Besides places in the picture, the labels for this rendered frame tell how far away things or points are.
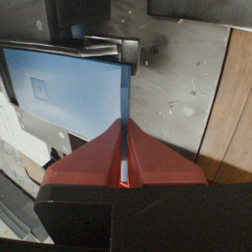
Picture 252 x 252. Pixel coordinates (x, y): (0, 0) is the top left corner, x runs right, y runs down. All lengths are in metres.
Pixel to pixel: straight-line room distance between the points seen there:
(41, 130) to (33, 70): 0.09
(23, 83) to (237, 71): 0.20
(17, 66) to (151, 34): 0.13
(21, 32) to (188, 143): 0.21
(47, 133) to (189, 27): 0.19
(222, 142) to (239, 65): 0.09
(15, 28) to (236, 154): 0.26
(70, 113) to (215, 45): 0.14
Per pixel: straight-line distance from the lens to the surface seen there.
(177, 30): 0.20
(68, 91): 0.16
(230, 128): 0.22
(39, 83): 0.19
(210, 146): 0.24
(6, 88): 0.26
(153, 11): 0.18
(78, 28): 0.26
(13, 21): 0.21
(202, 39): 0.19
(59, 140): 0.23
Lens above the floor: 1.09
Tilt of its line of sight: 43 degrees down
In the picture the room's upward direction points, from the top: 136 degrees counter-clockwise
